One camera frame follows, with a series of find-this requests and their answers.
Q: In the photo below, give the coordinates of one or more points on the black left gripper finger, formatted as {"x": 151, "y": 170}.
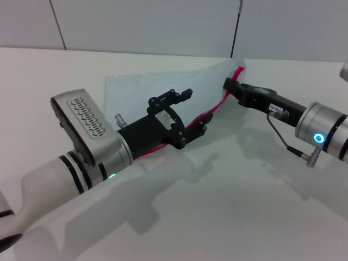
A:
{"x": 199, "y": 127}
{"x": 166, "y": 99}

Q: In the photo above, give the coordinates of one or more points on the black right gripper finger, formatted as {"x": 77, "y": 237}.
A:
{"x": 232, "y": 86}

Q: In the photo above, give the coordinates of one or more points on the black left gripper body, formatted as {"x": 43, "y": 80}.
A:
{"x": 152, "y": 133}

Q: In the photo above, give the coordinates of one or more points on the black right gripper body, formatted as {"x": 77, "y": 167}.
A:
{"x": 261, "y": 98}

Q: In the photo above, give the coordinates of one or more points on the clear document bag red zipper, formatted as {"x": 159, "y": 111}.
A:
{"x": 163, "y": 84}

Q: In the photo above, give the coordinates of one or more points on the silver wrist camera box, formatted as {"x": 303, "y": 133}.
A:
{"x": 81, "y": 119}

